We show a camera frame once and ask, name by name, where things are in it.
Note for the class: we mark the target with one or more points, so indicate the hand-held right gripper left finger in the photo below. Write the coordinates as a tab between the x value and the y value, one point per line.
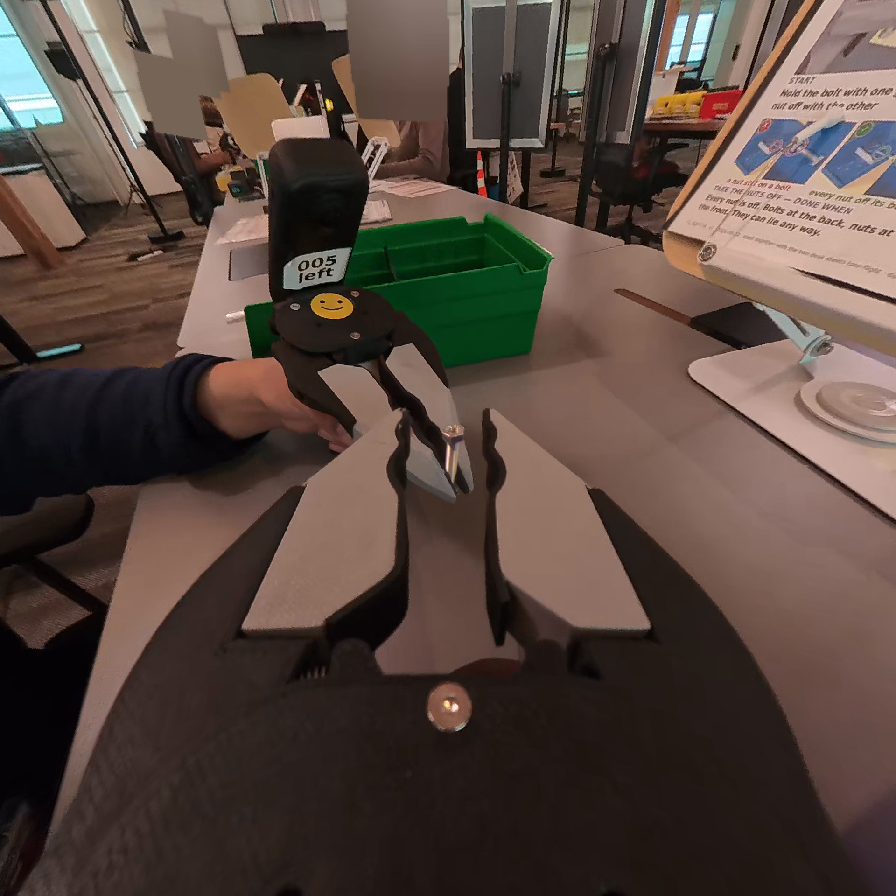
329	553

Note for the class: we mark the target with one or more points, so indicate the wooden post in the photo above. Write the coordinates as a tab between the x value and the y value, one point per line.
28	224

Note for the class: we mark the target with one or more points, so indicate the large paned window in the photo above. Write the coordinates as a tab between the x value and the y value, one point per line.
24	77

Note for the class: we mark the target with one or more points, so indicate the black red office chair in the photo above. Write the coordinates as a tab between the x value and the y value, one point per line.
640	182

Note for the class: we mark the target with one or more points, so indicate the orange white traffic cone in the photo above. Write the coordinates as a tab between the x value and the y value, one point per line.
481	178

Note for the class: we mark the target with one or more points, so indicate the clear plastic bag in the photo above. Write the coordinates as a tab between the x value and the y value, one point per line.
241	229

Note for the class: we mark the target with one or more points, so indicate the silver hex bolt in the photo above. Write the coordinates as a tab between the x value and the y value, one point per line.
451	455

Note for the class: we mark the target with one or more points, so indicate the grey panel board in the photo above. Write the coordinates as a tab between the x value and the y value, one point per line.
511	70
623	63

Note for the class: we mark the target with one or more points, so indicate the yellow plastic bin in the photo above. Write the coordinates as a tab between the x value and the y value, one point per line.
679	103

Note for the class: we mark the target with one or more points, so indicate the red plastic bin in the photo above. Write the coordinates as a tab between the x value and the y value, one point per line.
722	102

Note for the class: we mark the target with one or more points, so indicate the barcode printed sheet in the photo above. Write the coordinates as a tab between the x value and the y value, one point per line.
376	212

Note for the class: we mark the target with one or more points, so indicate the person's left hand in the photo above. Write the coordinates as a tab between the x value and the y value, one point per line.
259	399

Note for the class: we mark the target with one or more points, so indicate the beige cardboard panel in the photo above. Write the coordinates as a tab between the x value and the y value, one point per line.
339	80
252	112

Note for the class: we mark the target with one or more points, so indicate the green plastic bin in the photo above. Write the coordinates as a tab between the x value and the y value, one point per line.
490	308

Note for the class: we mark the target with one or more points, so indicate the person's dark clothed body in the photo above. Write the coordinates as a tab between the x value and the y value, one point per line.
28	700

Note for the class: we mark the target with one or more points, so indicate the person's black office chair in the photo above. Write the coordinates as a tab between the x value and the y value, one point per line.
42	518

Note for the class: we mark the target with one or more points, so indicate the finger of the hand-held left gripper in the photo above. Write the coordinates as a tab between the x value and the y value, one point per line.
357	392
423	381

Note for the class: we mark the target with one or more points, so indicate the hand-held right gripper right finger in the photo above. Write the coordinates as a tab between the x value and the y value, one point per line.
560	553

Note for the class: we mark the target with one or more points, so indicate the instruction sheet board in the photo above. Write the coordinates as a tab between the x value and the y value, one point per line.
805	161

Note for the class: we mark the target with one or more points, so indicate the person's left forearm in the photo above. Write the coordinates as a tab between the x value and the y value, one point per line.
91	427

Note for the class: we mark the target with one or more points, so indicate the black light stand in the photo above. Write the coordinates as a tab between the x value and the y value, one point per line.
59	61

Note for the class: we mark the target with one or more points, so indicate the small white folding stand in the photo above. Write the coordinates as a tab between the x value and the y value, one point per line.
378	150

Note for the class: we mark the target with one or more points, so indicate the white paper sheets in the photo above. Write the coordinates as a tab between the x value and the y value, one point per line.
413	187

